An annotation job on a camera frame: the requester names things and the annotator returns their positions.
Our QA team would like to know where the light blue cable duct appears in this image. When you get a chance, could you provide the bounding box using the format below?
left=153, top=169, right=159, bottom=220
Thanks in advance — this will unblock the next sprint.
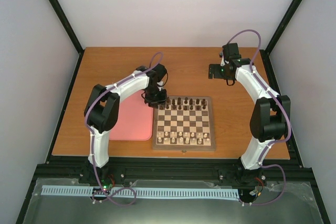
left=40, top=185, right=239, bottom=200

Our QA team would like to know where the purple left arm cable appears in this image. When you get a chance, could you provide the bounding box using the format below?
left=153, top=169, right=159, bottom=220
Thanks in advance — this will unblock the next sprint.
left=84, top=52, right=165, bottom=206

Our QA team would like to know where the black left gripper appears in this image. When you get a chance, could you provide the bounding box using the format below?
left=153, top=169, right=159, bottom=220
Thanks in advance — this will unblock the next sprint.
left=145, top=86, right=167, bottom=109

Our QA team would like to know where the black aluminium frame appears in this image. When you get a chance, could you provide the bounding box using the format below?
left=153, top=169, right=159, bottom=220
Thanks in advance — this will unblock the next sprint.
left=16, top=0, right=330, bottom=223

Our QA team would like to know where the wooden chess board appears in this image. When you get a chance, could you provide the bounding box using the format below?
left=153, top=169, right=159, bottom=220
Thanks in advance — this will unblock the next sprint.
left=152, top=95, right=216, bottom=152

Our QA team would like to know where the pink plastic tray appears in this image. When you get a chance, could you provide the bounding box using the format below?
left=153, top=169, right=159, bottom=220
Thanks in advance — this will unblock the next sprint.
left=109, top=90, right=153, bottom=141

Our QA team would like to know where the grey metal base plate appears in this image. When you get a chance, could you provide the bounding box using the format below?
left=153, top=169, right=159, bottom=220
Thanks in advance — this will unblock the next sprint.
left=23, top=179, right=322, bottom=223

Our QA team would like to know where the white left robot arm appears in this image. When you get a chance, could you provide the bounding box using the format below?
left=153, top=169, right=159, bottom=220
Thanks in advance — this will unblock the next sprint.
left=84, top=63, right=167, bottom=184

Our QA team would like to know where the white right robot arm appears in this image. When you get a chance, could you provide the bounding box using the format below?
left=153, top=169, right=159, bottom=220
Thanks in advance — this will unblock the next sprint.
left=208, top=43, right=292, bottom=170

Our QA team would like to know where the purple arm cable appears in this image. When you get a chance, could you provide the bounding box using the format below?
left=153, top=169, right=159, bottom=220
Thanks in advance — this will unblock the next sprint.
left=84, top=52, right=165, bottom=206
left=227, top=29, right=292, bottom=206

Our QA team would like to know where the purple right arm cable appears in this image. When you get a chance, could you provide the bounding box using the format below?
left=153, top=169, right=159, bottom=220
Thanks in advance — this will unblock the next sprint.
left=227, top=29, right=292, bottom=206

